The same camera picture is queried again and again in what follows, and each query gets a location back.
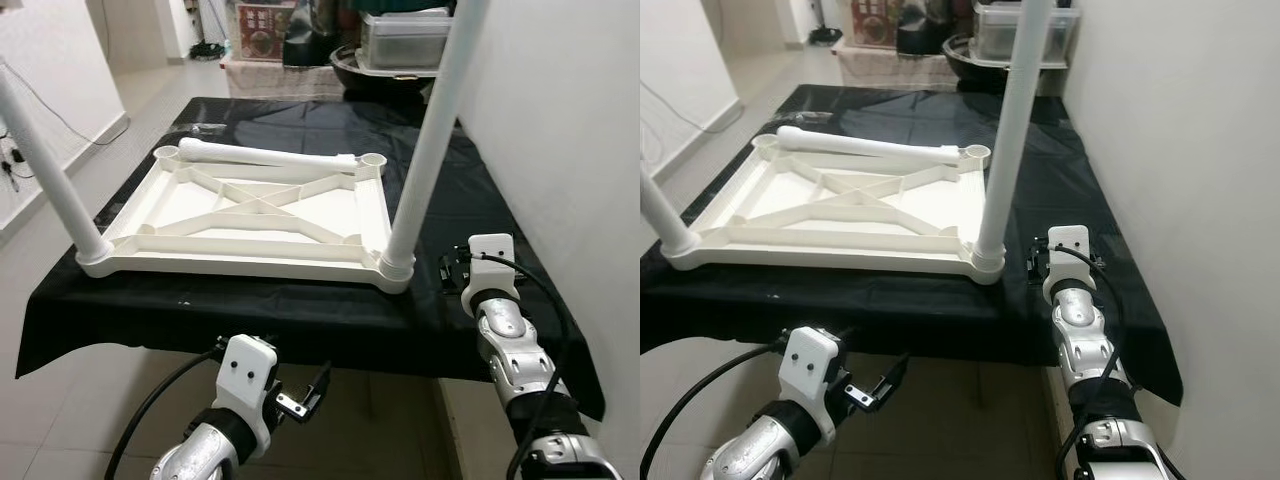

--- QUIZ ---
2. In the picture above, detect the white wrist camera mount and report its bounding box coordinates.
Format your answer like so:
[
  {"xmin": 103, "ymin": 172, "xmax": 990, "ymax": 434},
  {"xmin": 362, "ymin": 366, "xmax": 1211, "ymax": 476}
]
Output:
[
  {"xmin": 218, "ymin": 335, "xmax": 279, "ymax": 441},
  {"xmin": 780, "ymin": 325, "xmax": 846, "ymax": 441},
  {"xmin": 1045, "ymin": 225, "xmax": 1093, "ymax": 301},
  {"xmin": 465, "ymin": 233, "xmax": 516, "ymax": 306}
]

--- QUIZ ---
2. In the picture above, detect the white plastic table leg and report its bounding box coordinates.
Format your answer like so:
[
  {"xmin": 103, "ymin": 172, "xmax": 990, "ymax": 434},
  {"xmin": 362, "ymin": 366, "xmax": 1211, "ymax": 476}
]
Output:
[
  {"xmin": 0, "ymin": 62, "xmax": 116, "ymax": 269},
  {"xmin": 640, "ymin": 165, "xmax": 701, "ymax": 259},
  {"xmin": 378, "ymin": 0, "xmax": 491, "ymax": 294},
  {"xmin": 775, "ymin": 125, "xmax": 966, "ymax": 166},
  {"xmin": 178, "ymin": 137, "xmax": 361, "ymax": 173},
  {"xmin": 972, "ymin": 0, "xmax": 1053, "ymax": 286}
]

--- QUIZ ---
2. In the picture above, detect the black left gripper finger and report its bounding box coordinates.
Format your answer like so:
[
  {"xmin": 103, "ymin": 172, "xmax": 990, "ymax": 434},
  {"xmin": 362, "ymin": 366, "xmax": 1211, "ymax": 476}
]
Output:
[
  {"xmin": 302, "ymin": 360, "xmax": 334, "ymax": 409},
  {"xmin": 874, "ymin": 350, "xmax": 913, "ymax": 403}
]

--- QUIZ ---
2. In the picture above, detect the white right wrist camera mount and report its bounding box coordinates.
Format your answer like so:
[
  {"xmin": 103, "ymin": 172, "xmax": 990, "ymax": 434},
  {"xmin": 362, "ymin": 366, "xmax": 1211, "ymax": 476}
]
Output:
[
  {"xmin": 1045, "ymin": 225, "xmax": 1093, "ymax": 301},
  {"xmin": 465, "ymin": 233, "xmax": 516, "ymax": 306}
]

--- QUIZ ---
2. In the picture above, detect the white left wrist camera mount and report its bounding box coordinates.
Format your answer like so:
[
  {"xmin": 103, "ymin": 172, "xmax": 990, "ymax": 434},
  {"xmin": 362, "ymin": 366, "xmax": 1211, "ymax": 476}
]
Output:
[
  {"xmin": 218, "ymin": 335, "xmax": 279, "ymax": 441},
  {"xmin": 780, "ymin": 325, "xmax": 846, "ymax": 441}
]

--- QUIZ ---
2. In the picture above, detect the storage box with orange lid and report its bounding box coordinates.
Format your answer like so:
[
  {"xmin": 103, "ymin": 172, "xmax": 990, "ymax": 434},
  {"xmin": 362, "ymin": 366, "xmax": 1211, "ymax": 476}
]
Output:
[
  {"xmin": 850, "ymin": 0, "xmax": 909, "ymax": 46},
  {"xmin": 235, "ymin": 2, "xmax": 298, "ymax": 63}
]

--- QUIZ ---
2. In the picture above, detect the black bag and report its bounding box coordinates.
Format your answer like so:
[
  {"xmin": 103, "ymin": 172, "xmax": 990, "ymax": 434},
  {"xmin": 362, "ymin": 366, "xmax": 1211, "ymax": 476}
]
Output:
[
  {"xmin": 283, "ymin": 0, "xmax": 341, "ymax": 69},
  {"xmin": 895, "ymin": 0, "xmax": 951, "ymax": 56}
]

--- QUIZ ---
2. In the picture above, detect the clear plastic storage container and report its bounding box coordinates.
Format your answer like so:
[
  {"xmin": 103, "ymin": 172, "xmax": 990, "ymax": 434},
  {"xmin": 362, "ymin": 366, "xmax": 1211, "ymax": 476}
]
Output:
[
  {"xmin": 355, "ymin": 8, "xmax": 456, "ymax": 73},
  {"xmin": 970, "ymin": 0, "xmax": 1081, "ymax": 66}
]

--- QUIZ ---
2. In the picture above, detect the black plastic table cover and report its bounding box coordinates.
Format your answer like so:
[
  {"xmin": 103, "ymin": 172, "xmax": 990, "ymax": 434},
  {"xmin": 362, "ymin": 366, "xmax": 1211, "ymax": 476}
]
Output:
[
  {"xmin": 640, "ymin": 85, "xmax": 1183, "ymax": 406},
  {"xmin": 15, "ymin": 97, "xmax": 606, "ymax": 421}
]

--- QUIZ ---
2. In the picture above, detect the black round basin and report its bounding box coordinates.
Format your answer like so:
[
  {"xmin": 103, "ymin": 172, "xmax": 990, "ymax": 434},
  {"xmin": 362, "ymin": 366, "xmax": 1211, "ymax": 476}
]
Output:
[
  {"xmin": 330, "ymin": 45, "xmax": 446, "ymax": 96},
  {"xmin": 940, "ymin": 35, "xmax": 1066, "ymax": 86}
]

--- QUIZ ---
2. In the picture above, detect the white plastic table top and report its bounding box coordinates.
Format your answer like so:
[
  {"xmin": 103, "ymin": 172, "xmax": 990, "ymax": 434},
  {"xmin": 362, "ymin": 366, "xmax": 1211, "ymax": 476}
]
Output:
[
  {"xmin": 660, "ymin": 133, "xmax": 1006, "ymax": 286},
  {"xmin": 75, "ymin": 143, "xmax": 416, "ymax": 294}
]

